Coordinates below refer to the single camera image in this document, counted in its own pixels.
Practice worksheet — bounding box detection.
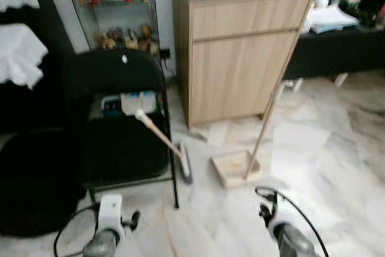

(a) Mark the white lace tablecloth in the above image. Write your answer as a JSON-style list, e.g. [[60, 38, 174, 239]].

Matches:
[[0, 23, 49, 90]]

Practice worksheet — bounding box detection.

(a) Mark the green box with white lid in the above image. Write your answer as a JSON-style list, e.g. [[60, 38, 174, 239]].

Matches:
[[101, 91, 158, 118]]

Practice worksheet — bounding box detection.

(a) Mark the black folding chair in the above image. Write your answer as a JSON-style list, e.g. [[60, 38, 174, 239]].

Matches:
[[63, 48, 181, 209]]

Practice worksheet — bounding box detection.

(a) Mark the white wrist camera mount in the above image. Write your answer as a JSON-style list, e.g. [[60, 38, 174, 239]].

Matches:
[[96, 194, 126, 234], [269, 188, 298, 226]]

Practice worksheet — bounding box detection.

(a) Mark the beige long-handled broom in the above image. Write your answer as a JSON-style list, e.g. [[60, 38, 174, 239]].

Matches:
[[134, 109, 194, 185]]

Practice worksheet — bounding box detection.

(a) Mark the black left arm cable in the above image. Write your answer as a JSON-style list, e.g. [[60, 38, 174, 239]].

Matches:
[[53, 205, 100, 257]]

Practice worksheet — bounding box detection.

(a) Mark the black soft bag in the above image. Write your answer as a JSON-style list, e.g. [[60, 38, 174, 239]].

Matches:
[[0, 128, 88, 237]]

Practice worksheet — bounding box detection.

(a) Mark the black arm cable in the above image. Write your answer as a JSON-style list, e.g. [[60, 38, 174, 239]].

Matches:
[[255, 186, 330, 257], [53, 205, 100, 257]]

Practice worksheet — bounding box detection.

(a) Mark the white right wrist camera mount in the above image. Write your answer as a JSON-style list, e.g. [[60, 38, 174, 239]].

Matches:
[[269, 188, 298, 226]]

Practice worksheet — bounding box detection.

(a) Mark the glass display cabinet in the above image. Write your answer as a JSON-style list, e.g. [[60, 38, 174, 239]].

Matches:
[[41, 0, 164, 80]]

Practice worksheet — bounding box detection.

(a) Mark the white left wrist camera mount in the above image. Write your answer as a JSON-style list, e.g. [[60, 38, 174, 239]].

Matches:
[[96, 194, 126, 234]]

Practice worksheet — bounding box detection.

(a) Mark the black low console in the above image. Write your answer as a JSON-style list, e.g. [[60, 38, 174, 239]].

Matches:
[[283, 23, 385, 81]]

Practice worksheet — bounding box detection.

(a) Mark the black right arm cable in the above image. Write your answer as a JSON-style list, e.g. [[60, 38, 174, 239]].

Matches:
[[255, 186, 330, 257]]

